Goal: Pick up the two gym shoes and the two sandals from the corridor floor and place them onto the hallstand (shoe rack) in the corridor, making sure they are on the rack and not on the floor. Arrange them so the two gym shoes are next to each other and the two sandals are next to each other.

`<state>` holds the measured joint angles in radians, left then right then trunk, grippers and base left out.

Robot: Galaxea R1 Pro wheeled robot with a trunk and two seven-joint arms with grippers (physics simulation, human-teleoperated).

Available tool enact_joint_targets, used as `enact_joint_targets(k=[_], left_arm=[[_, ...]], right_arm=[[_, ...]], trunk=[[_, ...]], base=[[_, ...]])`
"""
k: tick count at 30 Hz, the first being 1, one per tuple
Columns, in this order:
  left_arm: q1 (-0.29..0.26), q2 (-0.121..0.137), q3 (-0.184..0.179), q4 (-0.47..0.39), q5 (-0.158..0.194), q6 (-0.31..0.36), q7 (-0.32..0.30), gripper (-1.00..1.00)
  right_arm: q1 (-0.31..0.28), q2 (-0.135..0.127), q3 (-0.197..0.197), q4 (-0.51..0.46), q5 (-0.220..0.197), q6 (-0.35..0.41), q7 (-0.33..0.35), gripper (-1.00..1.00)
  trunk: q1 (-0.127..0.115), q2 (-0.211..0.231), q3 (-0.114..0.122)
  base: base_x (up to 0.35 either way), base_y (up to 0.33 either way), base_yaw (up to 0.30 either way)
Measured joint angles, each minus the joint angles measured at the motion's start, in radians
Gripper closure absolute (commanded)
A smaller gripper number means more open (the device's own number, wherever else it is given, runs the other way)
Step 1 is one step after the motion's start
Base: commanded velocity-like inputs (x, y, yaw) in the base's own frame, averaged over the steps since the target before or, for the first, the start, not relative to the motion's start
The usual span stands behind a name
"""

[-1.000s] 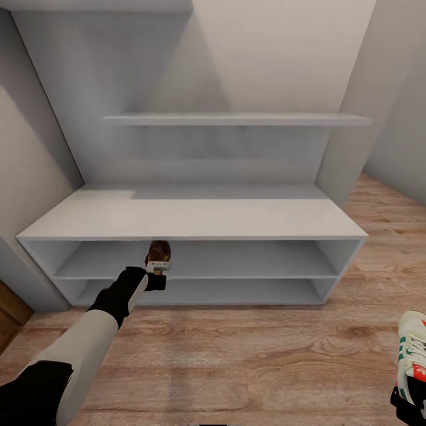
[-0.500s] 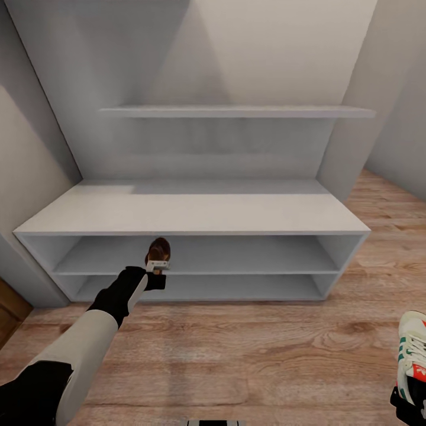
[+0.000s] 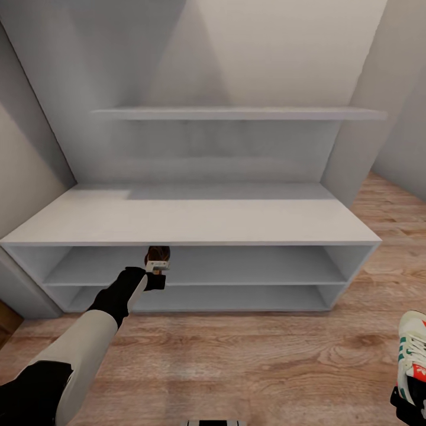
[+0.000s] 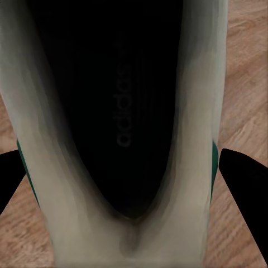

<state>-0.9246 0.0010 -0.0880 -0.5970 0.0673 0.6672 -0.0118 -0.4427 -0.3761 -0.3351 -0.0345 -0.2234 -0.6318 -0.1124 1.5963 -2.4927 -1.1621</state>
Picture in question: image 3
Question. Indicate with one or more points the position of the sandal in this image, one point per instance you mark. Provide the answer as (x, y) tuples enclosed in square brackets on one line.
[(157, 253)]

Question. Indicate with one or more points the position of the gym shoe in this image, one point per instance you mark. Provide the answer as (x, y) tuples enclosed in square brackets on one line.
[(411, 381)]

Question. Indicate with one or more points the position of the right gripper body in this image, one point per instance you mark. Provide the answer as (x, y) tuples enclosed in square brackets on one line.
[(409, 413)]

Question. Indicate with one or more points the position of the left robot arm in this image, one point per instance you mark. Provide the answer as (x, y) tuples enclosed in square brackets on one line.
[(51, 389)]

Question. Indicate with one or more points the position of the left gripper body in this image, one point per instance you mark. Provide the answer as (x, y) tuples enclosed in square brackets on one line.
[(157, 281)]

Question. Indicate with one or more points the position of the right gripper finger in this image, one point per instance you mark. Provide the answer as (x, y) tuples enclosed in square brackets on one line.
[(395, 396)]

